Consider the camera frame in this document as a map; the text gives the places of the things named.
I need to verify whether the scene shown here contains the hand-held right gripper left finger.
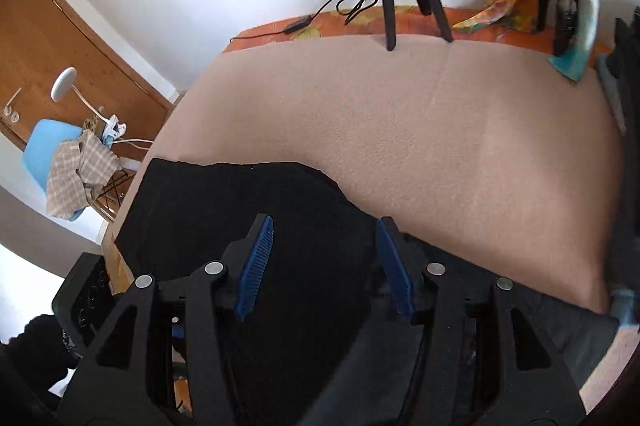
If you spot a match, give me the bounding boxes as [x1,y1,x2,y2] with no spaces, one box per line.
[57,213,276,426]

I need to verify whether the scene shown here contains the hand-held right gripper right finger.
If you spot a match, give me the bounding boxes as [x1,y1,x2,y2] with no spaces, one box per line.
[375,216,587,426]

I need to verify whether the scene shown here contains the black pants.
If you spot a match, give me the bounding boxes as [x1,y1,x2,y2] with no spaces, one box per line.
[114,157,621,426]

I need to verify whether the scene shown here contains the checkered cloth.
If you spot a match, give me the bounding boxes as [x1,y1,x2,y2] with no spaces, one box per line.
[46,131,124,220]

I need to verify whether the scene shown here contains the pink beige blanket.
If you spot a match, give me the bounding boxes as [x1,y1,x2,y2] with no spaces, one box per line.
[102,33,627,407]

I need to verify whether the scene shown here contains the blue chair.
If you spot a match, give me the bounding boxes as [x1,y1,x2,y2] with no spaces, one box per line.
[21,119,87,223]

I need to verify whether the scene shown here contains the white power strip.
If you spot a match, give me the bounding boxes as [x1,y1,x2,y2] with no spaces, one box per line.
[101,113,127,143]

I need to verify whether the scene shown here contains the white desk lamp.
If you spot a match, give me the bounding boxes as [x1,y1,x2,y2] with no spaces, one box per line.
[50,66,108,123]

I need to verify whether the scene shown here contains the wooden door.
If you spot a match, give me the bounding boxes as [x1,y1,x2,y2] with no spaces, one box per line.
[0,0,173,153]

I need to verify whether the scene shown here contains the dark object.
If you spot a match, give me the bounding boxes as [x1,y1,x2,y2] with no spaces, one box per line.
[597,6,640,137]

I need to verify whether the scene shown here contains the wire rack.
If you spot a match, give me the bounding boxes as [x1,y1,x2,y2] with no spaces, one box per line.
[86,170,133,223]

